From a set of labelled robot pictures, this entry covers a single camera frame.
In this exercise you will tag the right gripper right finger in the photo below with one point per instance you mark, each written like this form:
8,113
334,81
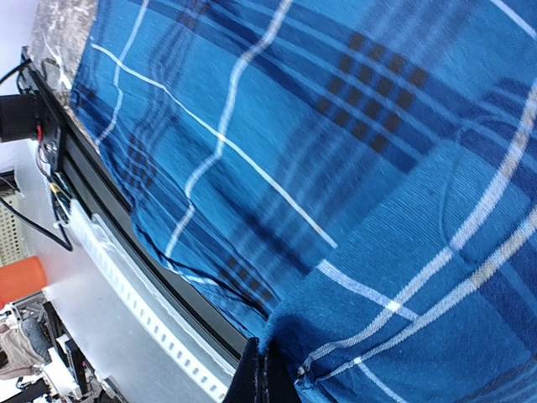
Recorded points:
278,387

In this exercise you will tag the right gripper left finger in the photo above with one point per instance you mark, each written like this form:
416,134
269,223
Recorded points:
245,386

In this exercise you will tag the dark blue plaid shirt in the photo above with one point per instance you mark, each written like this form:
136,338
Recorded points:
352,182

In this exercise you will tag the orange box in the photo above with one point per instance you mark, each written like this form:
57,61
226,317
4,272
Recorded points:
21,279

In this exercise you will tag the perforated metal panel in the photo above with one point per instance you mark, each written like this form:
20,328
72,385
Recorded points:
12,248

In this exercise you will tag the white slotted cable duct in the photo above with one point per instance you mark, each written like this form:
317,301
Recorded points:
196,358

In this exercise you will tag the black front rail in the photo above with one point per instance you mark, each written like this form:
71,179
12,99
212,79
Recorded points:
72,154

